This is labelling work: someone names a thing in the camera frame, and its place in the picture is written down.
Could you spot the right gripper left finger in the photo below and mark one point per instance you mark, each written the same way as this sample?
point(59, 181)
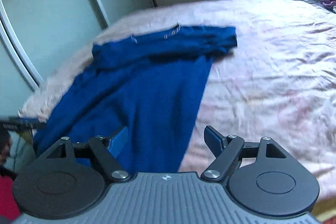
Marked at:
point(69, 178)

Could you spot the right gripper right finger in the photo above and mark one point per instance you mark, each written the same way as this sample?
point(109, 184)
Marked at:
point(262, 177)

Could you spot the blue knit sweater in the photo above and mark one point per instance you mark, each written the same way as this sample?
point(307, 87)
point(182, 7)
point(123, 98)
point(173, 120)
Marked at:
point(150, 84)

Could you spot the pink wrinkled bed sheet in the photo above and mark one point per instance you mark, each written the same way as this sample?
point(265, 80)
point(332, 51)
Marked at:
point(279, 81)

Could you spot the glass sliding wardrobe door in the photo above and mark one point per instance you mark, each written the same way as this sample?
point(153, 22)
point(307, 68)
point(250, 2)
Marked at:
point(37, 36)

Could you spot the purple small garment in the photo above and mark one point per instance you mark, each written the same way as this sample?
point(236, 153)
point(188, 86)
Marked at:
point(329, 5)

